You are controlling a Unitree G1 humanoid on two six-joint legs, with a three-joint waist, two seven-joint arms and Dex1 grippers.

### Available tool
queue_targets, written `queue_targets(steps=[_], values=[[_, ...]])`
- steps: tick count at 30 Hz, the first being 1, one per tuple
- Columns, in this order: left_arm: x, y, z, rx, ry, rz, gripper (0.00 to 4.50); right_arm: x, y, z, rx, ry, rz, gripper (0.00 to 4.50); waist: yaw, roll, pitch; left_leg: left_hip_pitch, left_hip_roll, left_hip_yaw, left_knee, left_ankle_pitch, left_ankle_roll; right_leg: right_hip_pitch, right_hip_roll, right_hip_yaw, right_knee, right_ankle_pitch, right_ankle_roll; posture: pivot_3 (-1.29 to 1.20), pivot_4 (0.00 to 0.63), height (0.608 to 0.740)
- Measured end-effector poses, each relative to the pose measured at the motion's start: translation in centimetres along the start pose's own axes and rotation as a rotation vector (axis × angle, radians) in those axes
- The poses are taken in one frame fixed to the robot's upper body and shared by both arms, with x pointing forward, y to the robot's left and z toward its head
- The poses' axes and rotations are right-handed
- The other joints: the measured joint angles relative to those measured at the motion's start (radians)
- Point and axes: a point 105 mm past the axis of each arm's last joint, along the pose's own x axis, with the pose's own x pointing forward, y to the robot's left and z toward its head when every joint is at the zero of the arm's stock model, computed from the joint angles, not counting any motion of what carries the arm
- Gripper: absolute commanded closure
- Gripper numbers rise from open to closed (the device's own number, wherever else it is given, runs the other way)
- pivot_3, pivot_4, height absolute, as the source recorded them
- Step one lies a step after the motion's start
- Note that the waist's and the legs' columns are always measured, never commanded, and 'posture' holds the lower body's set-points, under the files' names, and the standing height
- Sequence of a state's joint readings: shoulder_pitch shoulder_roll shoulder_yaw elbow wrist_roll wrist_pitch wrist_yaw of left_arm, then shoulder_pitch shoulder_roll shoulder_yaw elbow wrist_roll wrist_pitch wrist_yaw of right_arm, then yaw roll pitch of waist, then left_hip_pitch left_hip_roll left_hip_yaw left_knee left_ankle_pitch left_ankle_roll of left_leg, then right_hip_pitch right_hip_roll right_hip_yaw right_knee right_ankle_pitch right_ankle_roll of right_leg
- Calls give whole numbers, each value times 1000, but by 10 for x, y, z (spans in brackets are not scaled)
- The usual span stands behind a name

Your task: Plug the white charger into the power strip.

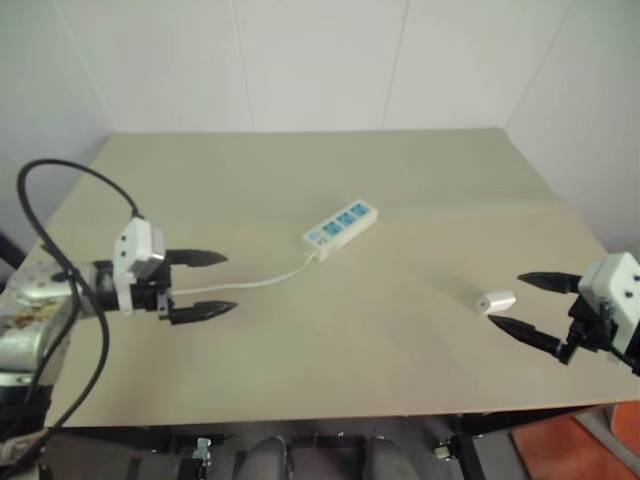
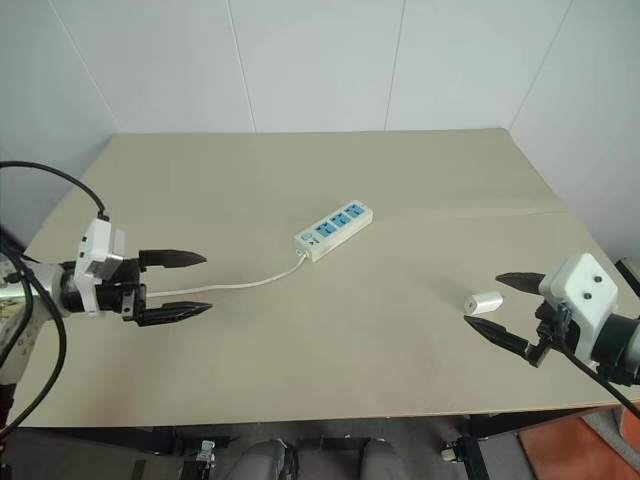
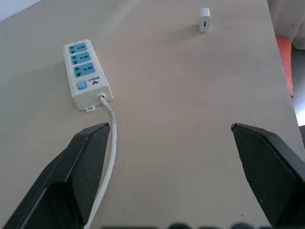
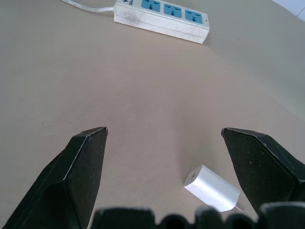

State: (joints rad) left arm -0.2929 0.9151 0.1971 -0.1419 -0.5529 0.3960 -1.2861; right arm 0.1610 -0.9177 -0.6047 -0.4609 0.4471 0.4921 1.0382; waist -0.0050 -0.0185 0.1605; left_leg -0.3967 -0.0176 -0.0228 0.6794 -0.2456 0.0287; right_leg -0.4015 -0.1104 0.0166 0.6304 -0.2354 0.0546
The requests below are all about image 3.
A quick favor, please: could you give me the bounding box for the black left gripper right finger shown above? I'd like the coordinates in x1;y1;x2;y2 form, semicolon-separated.
231;122;305;229

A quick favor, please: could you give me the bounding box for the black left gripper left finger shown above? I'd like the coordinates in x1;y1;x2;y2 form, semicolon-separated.
0;122;111;229

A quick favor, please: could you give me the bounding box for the white power strip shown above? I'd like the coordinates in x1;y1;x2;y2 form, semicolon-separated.
62;40;114;112

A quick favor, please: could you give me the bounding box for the white USB charger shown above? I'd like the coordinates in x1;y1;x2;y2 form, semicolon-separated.
199;8;211;32

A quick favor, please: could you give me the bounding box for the orange chair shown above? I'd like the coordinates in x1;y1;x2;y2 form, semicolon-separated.
276;36;294;97

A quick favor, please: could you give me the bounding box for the white curtain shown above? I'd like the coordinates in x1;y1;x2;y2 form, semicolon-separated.
266;0;305;50

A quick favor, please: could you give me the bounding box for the white power cable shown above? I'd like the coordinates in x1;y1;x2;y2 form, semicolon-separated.
83;94;118;229

